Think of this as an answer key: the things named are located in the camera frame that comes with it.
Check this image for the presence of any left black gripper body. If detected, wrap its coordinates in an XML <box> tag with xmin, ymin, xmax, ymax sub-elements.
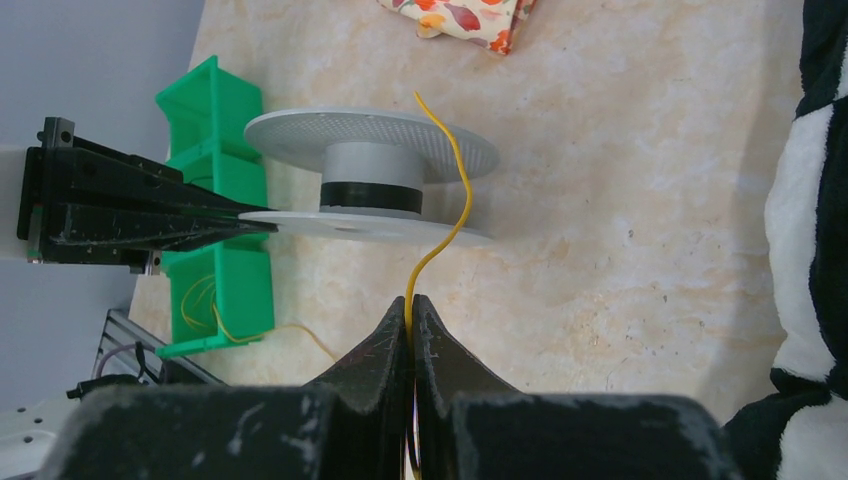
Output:
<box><xmin>17</xmin><ymin>117</ymin><xmax>75</xmax><ymax>264</ymax></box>

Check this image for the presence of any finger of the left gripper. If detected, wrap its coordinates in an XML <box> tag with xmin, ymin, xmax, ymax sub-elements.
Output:
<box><xmin>59</xmin><ymin>139</ymin><xmax>263</xmax><ymax>216</ymax></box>
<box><xmin>51</xmin><ymin>203</ymin><xmax>278</xmax><ymax>273</ymax></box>

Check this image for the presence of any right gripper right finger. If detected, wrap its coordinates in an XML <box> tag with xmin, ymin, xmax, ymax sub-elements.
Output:
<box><xmin>412</xmin><ymin>295</ymin><xmax>740</xmax><ymax>479</ymax></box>

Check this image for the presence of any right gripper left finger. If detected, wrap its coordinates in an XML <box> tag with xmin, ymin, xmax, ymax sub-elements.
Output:
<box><xmin>38</xmin><ymin>299</ymin><xmax>407</xmax><ymax>479</ymax></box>

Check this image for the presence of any grey plastic cable spool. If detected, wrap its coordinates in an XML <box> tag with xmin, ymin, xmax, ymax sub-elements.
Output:
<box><xmin>242</xmin><ymin>107</ymin><xmax>500</xmax><ymax>245</ymax></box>

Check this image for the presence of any yellow thin cable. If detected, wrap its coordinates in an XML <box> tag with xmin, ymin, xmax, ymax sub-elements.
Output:
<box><xmin>178</xmin><ymin>90</ymin><xmax>475</xmax><ymax>480</ymax></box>

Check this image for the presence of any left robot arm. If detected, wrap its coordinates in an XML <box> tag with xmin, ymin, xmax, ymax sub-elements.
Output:
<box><xmin>1</xmin><ymin>117</ymin><xmax>278</xmax><ymax>275</ymax></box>

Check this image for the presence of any green plastic compartment bin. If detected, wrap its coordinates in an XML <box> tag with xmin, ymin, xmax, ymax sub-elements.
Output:
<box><xmin>156</xmin><ymin>55</ymin><xmax>274</xmax><ymax>358</ymax></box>

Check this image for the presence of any black white checkered pillow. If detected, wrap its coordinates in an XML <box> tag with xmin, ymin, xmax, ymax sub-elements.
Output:
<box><xmin>723</xmin><ymin>1</ymin><xmax>847</xmax><ymax>479</ymax></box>

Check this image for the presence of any floral orange cloth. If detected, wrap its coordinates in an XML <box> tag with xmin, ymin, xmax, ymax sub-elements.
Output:
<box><xmin>378</xmin><ymin>0</ymin><xmax>537</xmax><ymax>56</ymax></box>

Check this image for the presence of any aluminium frame rail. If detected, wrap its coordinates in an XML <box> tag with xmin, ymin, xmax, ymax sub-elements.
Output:
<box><xmin>92</xmin><ymin>309</ymin><xmax>171</xmax><ymax>384</ymax></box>

